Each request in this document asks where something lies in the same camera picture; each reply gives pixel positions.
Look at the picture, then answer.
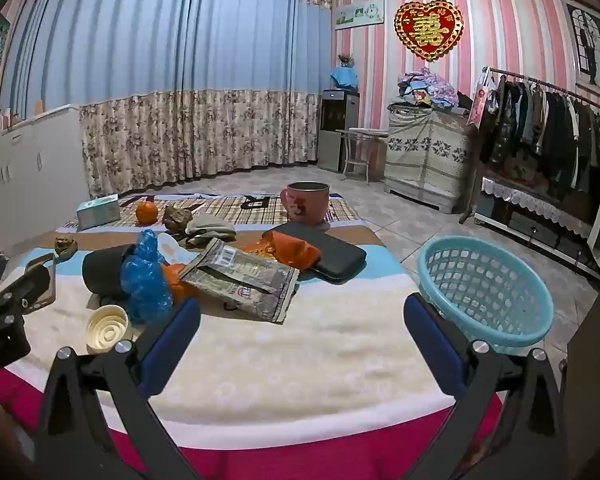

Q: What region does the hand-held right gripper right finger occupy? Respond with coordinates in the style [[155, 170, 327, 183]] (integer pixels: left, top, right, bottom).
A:
[[404, 292, 568, 480]]

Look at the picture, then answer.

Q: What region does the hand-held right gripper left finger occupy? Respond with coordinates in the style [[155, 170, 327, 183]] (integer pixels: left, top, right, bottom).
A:
[[32, 296, 216, 480]]

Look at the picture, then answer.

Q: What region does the small brown paper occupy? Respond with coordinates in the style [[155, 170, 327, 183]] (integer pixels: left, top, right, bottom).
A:
[[54, 236, 78, 261]]

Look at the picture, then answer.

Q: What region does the orange plastic bowl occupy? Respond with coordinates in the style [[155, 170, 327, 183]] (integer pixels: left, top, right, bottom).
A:
[[160, 262, 201, 306]]

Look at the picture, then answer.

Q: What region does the cream round lid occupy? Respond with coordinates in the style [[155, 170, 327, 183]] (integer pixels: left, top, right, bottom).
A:
[[86, 305, 131, 352]]

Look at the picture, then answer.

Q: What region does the blue plastic bag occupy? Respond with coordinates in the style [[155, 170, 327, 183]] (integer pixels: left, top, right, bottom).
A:
[[120, 230, 175, 323]]

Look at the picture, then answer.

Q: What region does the black cup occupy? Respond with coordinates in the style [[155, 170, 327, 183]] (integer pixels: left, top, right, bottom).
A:
[[82, 245, 136, 296]]

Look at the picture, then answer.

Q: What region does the light blue plastic basket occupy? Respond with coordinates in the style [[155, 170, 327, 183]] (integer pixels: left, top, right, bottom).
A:
[[418, 235, 555, 354]]

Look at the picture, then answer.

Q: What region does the silver snack packet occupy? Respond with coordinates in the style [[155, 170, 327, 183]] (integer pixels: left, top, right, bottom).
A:
[[178, 238, 301, 324]]

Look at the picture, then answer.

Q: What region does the grey drawstring pouch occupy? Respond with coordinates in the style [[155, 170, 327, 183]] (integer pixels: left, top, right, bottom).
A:
[[185, 212, 237, 248]]

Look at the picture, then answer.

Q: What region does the large brown paper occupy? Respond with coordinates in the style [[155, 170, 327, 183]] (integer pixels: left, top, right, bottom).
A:
[[162, 205, 195, 235]]

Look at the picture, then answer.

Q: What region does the orange tangerine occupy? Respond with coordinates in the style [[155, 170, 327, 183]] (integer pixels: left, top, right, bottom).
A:
[[135, 201, 159, 225]]

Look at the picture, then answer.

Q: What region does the orange snack packet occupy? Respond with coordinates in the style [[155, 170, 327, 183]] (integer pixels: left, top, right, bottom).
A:
[[240, 232, 323, 271]]

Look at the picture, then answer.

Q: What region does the person's left forearm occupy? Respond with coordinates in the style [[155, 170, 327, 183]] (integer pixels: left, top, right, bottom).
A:
[[0, 377, 33, 480]]

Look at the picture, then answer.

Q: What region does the brown phone case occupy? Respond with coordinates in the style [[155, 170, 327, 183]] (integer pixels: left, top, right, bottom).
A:
[[26, 252, 57, 309]]

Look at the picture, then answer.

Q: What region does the teal tissue box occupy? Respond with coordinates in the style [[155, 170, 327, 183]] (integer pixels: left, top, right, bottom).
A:
[[76, 194, 122, 231]]

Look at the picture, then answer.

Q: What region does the white cabinet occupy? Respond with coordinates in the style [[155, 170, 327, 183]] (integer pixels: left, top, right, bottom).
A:
[[0, 104, 88, 256]]

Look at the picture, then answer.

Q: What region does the printed cartoon blanket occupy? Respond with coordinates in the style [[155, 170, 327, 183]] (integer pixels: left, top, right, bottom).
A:
[[0, 192, 511, 466]]

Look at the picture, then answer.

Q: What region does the black zip case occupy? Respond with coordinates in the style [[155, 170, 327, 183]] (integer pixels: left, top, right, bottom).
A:
[[262, 222, 368, 282]]

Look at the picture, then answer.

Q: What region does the low drawer cabinet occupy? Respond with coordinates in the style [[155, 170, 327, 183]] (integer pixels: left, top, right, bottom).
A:
[[475, 180, 600, 281]]

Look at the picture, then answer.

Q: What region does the dark wooden furniture panel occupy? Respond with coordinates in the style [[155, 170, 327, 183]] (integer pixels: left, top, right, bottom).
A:
[[562, 280, 600, 480]]

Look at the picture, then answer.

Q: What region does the white lace cloth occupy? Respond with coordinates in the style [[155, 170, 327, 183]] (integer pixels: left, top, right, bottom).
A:
[[481, 176, 596, 238]]

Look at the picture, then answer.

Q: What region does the pink mug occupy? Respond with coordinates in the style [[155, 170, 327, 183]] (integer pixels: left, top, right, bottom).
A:
[[279, 181, 331, 226]]

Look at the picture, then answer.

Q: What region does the cloth covered cabinet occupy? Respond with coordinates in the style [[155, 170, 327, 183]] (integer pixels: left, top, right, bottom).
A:
[[384, 102, 473, 214]]

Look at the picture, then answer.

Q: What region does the small white side table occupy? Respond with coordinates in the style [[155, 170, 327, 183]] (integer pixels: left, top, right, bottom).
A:
[[336, 127, 390, 183]]

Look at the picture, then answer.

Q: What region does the grey water dispenser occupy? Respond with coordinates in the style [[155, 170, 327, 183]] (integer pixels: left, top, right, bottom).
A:
[[318, 88, 361, 173]]

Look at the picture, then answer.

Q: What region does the row of hanging clothes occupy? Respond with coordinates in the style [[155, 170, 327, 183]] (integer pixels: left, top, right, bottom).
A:
[[480, 74, 600, 201]]

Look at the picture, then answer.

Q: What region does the pink hanging bag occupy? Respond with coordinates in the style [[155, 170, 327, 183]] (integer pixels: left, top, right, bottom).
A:
[[467, 72, 498, 127]]

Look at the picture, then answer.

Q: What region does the pile of folded clothes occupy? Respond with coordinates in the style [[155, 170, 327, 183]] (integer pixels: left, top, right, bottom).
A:
[[396, 66, 473, 111]]

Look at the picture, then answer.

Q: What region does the blue and floral curtain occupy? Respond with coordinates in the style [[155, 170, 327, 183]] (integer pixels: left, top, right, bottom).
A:
[[0, 0, 333, 198]]

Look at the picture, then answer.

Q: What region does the blue cloth cover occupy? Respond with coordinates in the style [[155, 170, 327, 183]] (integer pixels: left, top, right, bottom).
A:
[[330, 65, 359, 92]]

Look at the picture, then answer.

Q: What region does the metal clothes rack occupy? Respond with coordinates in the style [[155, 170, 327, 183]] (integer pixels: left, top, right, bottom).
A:
[[460, 66, 600, 281]]

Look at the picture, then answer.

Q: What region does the red heart wall decoration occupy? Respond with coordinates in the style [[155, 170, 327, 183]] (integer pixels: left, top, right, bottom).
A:
[[393, 0, 465, 62]]

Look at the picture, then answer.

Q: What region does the framed window wall poster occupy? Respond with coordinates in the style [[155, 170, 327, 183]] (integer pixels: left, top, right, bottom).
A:
[[562, 0, 600, 92]]

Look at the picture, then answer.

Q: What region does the landscape wall picture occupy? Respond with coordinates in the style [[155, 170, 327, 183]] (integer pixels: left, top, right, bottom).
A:
[[335, 0, 385, 28]]

